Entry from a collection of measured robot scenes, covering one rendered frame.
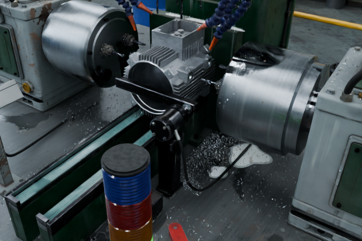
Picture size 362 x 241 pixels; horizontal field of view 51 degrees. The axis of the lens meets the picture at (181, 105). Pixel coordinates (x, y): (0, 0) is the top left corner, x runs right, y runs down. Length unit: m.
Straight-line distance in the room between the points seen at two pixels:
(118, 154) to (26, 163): 0.72
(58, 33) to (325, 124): 0.79
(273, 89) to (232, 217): 0.33
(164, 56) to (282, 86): 0.33
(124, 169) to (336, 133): 0.48
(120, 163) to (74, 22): 0.76
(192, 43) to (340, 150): 0.48
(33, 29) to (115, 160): 0.85
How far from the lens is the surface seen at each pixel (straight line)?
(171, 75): 0.96
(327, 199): 0.90
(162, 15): 1.18
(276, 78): 0.85
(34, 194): 0.90
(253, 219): 0.98
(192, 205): 0.99
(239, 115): 0.87
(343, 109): 0.77
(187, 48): 1.04
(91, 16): 1.15
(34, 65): 1.31
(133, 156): 0.47
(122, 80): 1.04
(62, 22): 1.20
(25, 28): 1.27
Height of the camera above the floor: 1.52
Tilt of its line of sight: 32 degrees down
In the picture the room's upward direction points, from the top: 1 degrees clockwise
